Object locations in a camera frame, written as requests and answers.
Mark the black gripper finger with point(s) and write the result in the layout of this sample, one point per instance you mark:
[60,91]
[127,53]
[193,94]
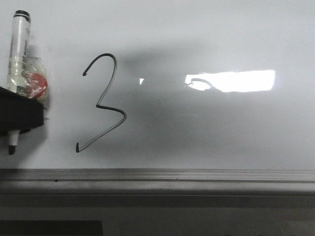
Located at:
[19,113]

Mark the red magnet taped to marker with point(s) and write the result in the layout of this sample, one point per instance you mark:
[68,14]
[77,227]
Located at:
[36,80]

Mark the white whiteboard marker pen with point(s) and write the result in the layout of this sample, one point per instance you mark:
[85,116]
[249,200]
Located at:
[16,79]

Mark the white whiteboard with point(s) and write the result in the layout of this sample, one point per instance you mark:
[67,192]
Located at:
[187,84]

